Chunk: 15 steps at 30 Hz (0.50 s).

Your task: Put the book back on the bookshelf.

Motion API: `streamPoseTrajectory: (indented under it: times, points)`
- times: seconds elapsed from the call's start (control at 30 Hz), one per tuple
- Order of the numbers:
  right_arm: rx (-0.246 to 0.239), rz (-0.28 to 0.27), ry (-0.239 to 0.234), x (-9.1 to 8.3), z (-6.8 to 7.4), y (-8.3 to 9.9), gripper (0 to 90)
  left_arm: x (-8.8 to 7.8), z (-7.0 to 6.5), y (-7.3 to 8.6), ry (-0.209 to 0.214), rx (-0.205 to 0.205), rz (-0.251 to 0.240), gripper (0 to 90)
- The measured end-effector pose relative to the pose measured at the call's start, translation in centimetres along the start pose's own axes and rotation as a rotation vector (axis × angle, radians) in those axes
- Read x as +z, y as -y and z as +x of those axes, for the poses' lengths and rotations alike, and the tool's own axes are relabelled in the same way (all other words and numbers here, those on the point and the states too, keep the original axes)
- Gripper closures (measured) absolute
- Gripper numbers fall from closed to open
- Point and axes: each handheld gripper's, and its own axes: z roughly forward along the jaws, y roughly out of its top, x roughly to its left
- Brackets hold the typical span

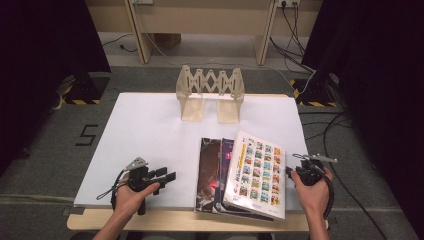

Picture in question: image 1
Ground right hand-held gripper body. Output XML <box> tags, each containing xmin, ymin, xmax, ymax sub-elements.
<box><xmin>293</xmin><ymin>153</ymin><xmax>338</xmax><ymax>187</ymax></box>

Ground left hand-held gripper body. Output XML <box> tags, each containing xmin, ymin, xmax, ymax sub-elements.
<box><xmin>124</xmin><ymin>157</ymin><xmax>168</xmax><ymax>216</ymax></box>

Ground white book with picture grid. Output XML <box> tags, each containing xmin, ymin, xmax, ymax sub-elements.
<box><xmin>222</xmin><ymin>130</ymin><xmax>287</xmax><ymax>221</ymax></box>

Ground dark glossy magazine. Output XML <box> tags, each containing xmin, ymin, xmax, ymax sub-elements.
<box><xmin>194</xmin><ymin>137</ymin><xmax>223</xmax><ymax>214</ymax></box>

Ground purple cover book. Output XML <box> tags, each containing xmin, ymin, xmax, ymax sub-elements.
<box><xmin>213</xmin><ymin>138</ymin><xmax>275</xmax><ymax>222</ymax></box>

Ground beige expandable book rack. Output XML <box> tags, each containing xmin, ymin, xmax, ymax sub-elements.
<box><xmin>175</xmin><ymin>64</ymin><xmax>246</xmax><ymax>124</ymax></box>

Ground person's left hand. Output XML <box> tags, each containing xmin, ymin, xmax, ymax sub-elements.
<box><xmin>113</xmin><ymin>182</ymin><xmax>162</xmax><ymax>218</ymax></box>

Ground person's right hand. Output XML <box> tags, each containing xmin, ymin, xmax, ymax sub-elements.
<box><xmin>290</xmin><ymin>168</ymin><xmax>334</xmax><ymax>217</ymax></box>

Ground black stand base striped tape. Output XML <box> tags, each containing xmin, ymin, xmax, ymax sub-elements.
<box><xmin>54</xmin><ymin>72</ymin><xmax>111</xmax><ymax>106</ymax></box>
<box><xmin>289</xmin><ymin>71</ymin><xmax>348</xmax><ymax>108</ymax></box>

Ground black curtain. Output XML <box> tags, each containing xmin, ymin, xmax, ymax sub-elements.
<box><xmin>301</xmin><ymin>0</ymin><xmax>424</xmax><ymax>240</ymax></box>
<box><xmin>0</xmin><ymin>0</ymin><xmax>112</xmax><ymax>176</ymax></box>

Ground brown cardboard box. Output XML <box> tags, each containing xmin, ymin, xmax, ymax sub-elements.
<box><xmin>153</xmin><ymin>33</ymin><xmax>183</xmax><ymax>51</ymax></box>

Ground beige wooden desk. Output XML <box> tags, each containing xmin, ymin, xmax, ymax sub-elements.
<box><xmin>84</xmin><ymin>0</ymin><xmax>323</xmax><ymax>67</ymax></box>

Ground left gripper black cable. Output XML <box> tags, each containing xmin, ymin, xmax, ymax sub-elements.
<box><xmin>96</xmin><ymin>169</ymin><xmax>134</xmax><ymax>212</ymax></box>

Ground black floor cables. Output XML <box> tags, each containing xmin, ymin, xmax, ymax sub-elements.
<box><xmin>298</xmin><ymin>111</ymin><xmax>389</xmax><ymax>240</ymax></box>

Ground thin black floor cable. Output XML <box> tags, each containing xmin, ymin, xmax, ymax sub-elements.
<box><xmin>101</xmin><ymin>33</ymin><xmax>138</xmax><ymax>53</ymax></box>

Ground black socket cables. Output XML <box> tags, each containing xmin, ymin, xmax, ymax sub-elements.
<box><xmin>269</xmin><ymin>1</ymin><xmax>316</xmax><ymax>74</ymax></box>

